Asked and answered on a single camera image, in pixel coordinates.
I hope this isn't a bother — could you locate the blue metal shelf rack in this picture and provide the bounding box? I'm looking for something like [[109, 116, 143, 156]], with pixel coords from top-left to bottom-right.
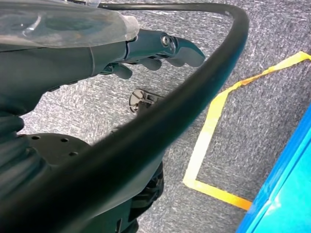
[[236, 102, 311, 233]]

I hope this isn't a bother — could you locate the black robot body shell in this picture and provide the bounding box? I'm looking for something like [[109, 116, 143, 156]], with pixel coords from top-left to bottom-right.
[[24, 133, 165, 233]]

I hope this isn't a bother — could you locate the round metal floor fitting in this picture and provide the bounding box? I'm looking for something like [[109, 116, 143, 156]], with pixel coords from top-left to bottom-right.
[[129, 89, 165, 114]]

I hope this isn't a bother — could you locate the yellow floor tape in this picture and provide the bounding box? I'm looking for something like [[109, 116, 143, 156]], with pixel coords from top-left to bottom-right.
[[183, 50, 311, 212]]

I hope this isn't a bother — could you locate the thick black cable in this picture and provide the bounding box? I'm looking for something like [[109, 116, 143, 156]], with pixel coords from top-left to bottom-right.
[[0, 2, 250, 233]]

